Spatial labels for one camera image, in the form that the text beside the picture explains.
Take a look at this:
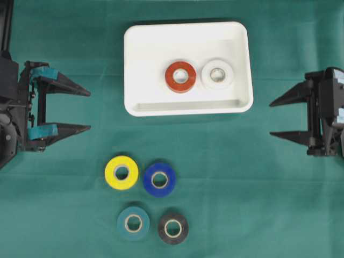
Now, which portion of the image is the teal tape roll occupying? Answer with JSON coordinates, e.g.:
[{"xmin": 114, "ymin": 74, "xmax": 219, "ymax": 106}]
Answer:
[{"xmin": 117, "ymin": 206, "xmax": 150, "ymax": 241}]

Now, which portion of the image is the black tape roll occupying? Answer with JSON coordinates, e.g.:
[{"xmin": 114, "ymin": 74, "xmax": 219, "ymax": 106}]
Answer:
[{"xmin": 157, "ymin": 211, "xmax": 189, "ymax": 245}]

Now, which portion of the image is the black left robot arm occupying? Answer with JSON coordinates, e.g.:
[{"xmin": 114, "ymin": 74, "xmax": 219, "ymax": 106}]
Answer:
[{"xmin": 1, "ymin": 51, "xmax": 91, "ymax": 167}]

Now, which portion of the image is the white tape roll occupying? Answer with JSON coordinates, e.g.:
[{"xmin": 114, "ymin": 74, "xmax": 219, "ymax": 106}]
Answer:
[{"xmin": 201, "ymin": 59, "xmax": 234, "ymax": 90}]

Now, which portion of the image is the red tape roll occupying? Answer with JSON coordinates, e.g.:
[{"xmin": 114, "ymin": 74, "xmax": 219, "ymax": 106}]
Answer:
[{"xmin": 165, "ymin": 61, "xmax": 197, "ymax": 94}]

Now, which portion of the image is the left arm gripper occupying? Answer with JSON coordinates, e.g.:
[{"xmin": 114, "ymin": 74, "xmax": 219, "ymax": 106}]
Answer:
[{"xmin": 17, "ymin": 61, "xmax": 91, "ymax": 152}]

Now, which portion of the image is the black left frame rail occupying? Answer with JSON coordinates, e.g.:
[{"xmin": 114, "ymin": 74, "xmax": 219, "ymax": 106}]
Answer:
[{"xmin": 0, "ymin": 0, "xmax": 14, "ymax": 60}]

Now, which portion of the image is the yellow tape roll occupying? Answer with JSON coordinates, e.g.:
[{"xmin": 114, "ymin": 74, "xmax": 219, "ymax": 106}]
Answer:
[{"xmin": 104, "ymin": 155, "xmax": 139, "ymax": 191}]

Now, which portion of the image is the blue tape roll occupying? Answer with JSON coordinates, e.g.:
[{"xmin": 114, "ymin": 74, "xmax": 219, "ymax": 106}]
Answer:
[{"xmin": 143, "ymin": 162, "xmax": 177, "ymax": 197}]

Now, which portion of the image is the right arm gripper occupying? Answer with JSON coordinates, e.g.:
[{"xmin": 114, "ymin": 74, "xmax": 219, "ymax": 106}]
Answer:
[{"xmin": 269, "ymin": 67, "xmax": 343, "ymax": 156}]

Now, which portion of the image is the white plastic tray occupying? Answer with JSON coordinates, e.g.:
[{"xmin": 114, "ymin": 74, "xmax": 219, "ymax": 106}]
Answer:
[{"xmin": 124, "ymin": 21, "xmax": 253, "ymax": 117}]

